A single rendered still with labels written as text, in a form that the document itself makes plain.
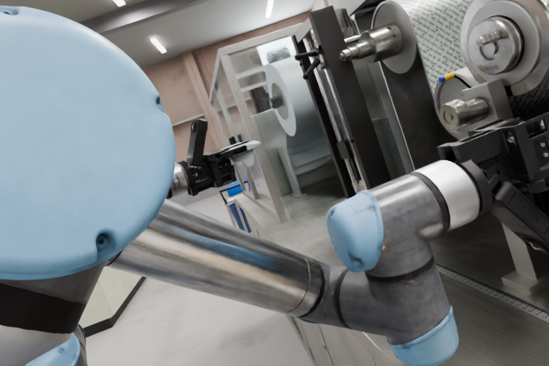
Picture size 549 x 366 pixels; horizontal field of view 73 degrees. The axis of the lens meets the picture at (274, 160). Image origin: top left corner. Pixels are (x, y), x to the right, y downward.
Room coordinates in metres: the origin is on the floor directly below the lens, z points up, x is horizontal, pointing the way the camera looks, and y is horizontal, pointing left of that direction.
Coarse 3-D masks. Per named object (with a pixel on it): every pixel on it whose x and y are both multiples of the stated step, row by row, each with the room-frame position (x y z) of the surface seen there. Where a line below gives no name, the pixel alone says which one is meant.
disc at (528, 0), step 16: (480, 0) 0.52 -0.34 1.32; (512, 0) 0.47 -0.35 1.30; (528, 0) 0.45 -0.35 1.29; (544, 16) 0.44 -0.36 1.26; (464, 32) 0.56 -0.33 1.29; (544, 32) 0.45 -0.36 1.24; (464, 48) 0.57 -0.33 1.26; (544, 48) 0.45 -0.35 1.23; (544, 64) 0.46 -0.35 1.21; (480, 80) 0.56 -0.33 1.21; (528, 80) 0.49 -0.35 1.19
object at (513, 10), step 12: (504, 0) 0.48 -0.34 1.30; (480, 12) 0.52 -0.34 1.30; (492, 12) 0.50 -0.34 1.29; (504, 12) 0.48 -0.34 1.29; (516, 12) 0.47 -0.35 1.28; (528, 12) 0.46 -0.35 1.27; (528, 24) 0.46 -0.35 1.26; (468, 36) 0.55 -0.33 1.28; (528, 36) 0.46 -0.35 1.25; (540, 36) 0.45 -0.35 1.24; (468, 48) 0.56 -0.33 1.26; (528, 48) 0.47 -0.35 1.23; (540, 48) 0.46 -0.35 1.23; (528, 60) 0.47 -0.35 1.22; (480, 72) 0.55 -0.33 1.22; (504, 72) 0.51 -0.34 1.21; (516, 72) 0.49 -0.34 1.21; (528, 72) 0.48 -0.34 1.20; (504, 84) 0.52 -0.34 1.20
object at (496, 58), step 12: (480, 24) 0.51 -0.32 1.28; (492, 24) 0.49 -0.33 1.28; (504, 24) 0.48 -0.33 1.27; (516, 24) 0.47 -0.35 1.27; (504, 36) 0.48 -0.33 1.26; (516, 36) 0.47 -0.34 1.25; (480, 48) 0.52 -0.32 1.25; (492, 48) 0.50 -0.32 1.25; (504, 48) 0.48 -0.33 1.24; (516, 48) 0.47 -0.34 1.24; (480, 60) 0.52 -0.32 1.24; (492, 60) 0.51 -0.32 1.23; (504, 60) 0.49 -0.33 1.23; (516, 60) 0.48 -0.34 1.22; (492, 72) 0.51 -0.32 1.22
